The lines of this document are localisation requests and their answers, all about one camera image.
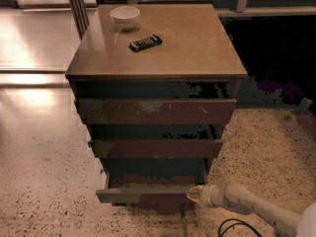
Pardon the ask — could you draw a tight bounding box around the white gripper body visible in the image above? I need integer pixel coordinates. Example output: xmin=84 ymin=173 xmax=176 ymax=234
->
xmin=198 ymin=185 xmax=229 ymax=208

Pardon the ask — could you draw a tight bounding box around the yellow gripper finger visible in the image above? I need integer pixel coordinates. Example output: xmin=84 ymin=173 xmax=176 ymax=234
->
xmin=187 ymin=186 xmax=202 ymax=204

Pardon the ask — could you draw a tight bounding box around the brown drawer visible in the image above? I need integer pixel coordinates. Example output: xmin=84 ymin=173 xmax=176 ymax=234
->
xmin=89 ymin=139 xmax=223 ymax=159
xmin=76 ymin=98 xmax=236 ymax=125
xmin=96 ymin=173 xmax=205 ymax=214

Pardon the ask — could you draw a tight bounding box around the brown wooden drawer cabinet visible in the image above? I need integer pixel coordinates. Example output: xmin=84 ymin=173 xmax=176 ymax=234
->
xmin=66 ymin=5 xmax=247 ymax=182

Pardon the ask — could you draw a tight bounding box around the white bowl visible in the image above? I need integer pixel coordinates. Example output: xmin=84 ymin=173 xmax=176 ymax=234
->
xmin=110 ymin=6 xmax=140 ymax=31

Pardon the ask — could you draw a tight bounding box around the black cable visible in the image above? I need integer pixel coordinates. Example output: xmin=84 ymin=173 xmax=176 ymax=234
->
xmin=217 ymin=218 xmax=264 ymax=237

